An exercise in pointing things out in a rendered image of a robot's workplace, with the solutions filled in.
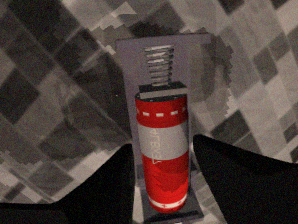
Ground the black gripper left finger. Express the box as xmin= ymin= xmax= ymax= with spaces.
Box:
xmin=0 ymin=144 xmax=136 ymax=224

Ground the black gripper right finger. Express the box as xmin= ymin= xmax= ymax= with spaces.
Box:
xmin=193 ymin=135 xmax=298 ymax=224

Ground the red and grey battery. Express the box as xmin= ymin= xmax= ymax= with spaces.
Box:
xmin=134 ymin=92 xmax=189 ymax=213

